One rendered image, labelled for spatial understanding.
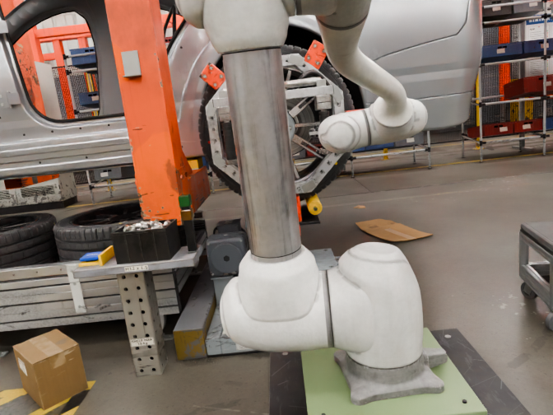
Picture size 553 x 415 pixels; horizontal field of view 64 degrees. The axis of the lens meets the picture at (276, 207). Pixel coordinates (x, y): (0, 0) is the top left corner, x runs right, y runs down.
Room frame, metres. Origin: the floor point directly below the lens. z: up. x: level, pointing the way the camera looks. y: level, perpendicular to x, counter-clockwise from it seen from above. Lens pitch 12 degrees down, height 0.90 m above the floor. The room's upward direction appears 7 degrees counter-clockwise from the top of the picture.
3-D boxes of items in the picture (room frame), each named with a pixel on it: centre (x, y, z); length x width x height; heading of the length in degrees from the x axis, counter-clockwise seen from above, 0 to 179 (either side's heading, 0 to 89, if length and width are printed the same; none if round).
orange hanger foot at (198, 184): (2.12, 0.43, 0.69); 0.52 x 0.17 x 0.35; 178
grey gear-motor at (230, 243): (2.06, 0.23, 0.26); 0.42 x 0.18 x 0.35; 178
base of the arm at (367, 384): (0.83, -0.20, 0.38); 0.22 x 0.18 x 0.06; 94
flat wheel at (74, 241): (2.23, 0.78, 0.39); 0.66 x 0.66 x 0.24
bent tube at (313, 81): (1.69, -0.13, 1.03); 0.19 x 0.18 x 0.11; 178
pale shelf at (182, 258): (1.57, 0.52, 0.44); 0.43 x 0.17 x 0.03; 88
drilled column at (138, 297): (1.57, 0.55, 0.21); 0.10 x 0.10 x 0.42; 88
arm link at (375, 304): (0.83, -0.18, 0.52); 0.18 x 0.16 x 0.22; 85
